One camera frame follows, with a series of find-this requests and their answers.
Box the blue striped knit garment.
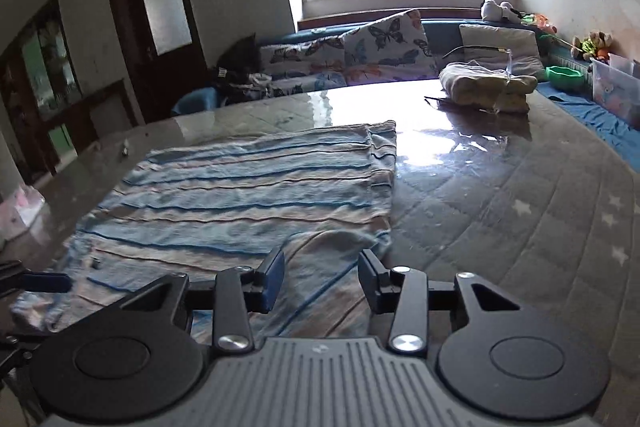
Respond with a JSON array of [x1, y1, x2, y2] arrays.
[[11, 121, 397, 338]]

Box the folded yellow-white clothes in bag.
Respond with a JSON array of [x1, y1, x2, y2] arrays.
[[439, 63, 538, 114]]

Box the pink white plastic bag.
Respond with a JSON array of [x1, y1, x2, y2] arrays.
[[0, 185, 46, 242]]

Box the grey quilted star table cover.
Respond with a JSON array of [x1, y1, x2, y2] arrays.
[[0, 78, 640, 408]]

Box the wooden glass cabinet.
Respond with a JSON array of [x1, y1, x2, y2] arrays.
[[1, 0, 138, 184]]

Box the blue chair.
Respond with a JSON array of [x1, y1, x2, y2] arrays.
[[171, 87, 218, 116]]

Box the black bag on sofa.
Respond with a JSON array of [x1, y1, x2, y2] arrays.
[[215, 34, 260, 83]]

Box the butterfly print pillow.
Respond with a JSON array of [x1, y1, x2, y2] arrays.
[[341, 9, 438, 86]]

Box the green plastic bowl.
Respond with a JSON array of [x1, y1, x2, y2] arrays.
[[546, 65, 585, 92]]

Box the blue bed sheet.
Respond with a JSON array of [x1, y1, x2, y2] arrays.
[[537, 82, 640, 172]]

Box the white grey cushion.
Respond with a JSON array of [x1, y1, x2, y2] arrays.
[[459, 24, 544, 77]]

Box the white plush toy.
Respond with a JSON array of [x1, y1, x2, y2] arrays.
[[480, 0, 523, 24]]

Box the clear plastic storage box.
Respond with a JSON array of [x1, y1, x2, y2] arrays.
[[591, 54, 640, 129]]

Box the yellow orange plush toy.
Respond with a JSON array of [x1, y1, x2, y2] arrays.
[[570, 31, 613, 63]]

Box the dark wooden door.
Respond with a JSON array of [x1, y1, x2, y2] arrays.
[[110, 0, 207, 122]]

